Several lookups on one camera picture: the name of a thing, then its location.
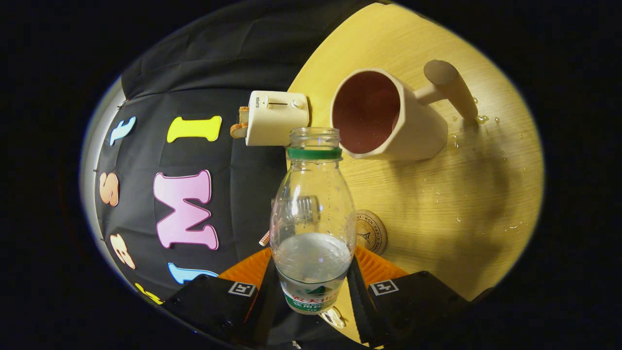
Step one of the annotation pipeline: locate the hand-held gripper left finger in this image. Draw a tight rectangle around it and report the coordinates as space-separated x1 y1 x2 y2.
162 247 285 348

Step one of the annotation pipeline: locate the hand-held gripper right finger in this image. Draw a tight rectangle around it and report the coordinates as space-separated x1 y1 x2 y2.
346 245 471 349

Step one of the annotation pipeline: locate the clear plastic juice bottle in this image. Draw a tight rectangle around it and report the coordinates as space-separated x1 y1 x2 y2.
270 127 358 315

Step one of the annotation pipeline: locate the round cork coaster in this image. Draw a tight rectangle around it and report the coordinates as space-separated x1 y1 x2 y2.
356 210 388 256

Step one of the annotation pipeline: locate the beige cup with handle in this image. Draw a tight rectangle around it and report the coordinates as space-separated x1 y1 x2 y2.
330 59 479 161

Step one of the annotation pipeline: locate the white divided grain dish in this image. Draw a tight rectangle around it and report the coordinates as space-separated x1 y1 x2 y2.
319 306 346 330

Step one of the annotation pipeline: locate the wooden table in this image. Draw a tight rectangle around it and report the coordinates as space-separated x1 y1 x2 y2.
287 2 545 346

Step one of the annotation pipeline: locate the toast bread slice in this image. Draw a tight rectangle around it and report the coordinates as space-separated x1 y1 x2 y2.
230 107 250 140

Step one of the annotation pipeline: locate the cream toaster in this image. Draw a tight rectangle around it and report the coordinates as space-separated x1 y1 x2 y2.
245 90 310 147

